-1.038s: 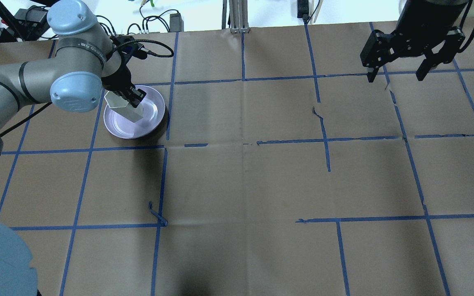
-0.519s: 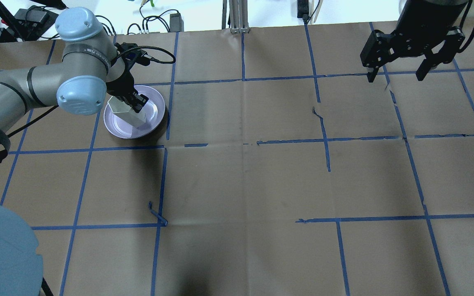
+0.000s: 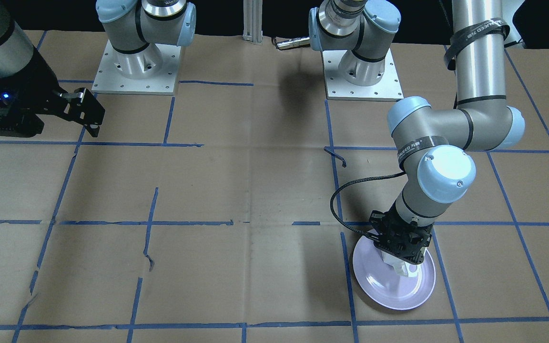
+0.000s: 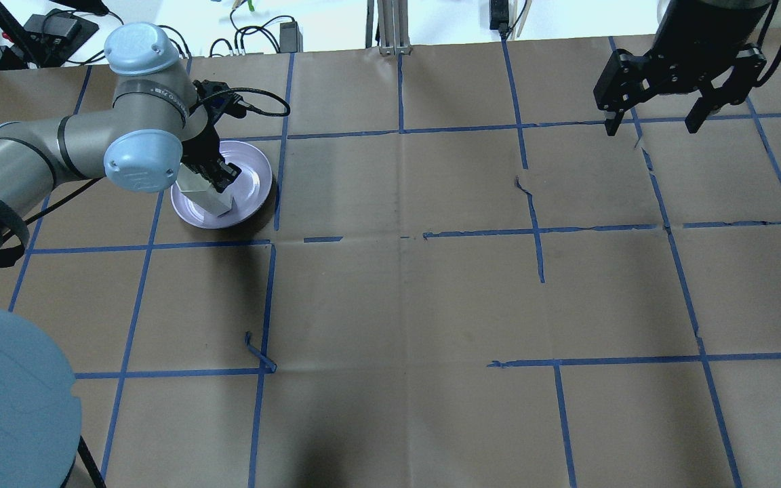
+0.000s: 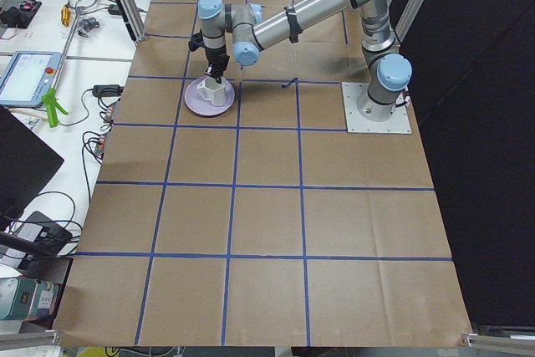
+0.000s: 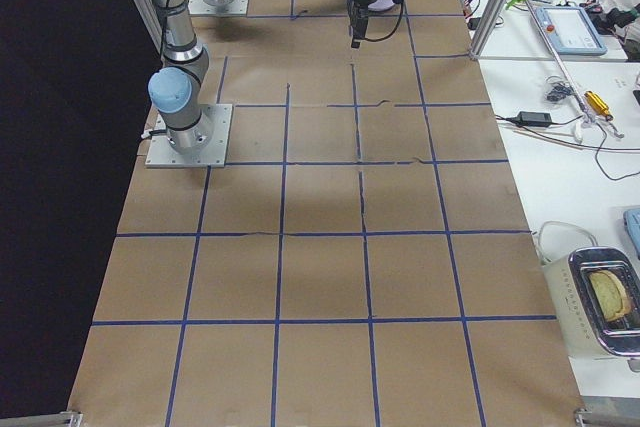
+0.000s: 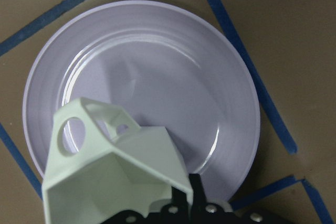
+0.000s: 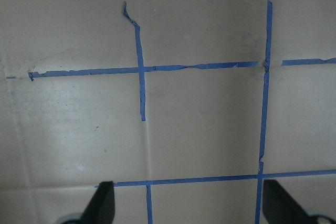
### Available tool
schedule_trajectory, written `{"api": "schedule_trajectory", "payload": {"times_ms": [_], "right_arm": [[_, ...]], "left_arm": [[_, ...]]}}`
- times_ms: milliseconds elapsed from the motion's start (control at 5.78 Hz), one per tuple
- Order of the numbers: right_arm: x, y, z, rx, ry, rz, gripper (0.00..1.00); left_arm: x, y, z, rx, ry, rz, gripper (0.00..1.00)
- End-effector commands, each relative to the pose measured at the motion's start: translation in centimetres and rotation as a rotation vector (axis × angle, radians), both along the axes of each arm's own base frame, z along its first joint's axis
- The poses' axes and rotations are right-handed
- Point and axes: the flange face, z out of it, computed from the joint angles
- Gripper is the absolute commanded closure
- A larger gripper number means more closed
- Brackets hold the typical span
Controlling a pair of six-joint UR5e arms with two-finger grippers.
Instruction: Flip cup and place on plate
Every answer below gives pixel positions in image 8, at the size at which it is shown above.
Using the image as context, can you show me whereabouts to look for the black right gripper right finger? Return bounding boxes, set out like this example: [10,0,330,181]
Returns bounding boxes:
[262,179,317,224]

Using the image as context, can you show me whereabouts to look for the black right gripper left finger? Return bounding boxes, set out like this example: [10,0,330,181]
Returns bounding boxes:
[80,182,115,224]

